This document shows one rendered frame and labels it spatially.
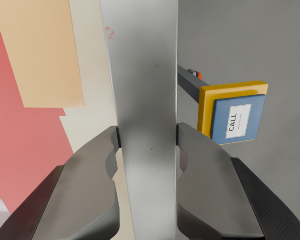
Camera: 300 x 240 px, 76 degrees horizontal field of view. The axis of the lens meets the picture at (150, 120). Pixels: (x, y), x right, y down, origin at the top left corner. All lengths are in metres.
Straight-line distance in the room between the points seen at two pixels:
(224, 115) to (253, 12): 1.21
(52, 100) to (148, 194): 0.10
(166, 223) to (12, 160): 0.15
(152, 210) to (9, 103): 0.14
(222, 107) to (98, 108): 0.26
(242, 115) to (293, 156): 2.02
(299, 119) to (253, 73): 0.72
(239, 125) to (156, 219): 0.28
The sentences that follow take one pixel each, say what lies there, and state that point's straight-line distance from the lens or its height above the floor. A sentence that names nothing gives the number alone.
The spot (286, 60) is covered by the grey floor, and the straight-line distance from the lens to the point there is 1.79.
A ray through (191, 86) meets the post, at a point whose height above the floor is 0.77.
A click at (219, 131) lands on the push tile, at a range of 0.40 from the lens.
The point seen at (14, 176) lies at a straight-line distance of 0.24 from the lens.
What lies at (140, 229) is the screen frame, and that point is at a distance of 0.20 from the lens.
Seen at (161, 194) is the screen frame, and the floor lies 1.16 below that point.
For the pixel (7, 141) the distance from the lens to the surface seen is 0.21.
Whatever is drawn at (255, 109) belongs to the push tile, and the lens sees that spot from 0.42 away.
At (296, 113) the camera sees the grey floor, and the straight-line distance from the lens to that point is 2.09.
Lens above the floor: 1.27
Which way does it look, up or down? 61 degrees down
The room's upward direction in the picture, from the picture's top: 159 degrees clockwise
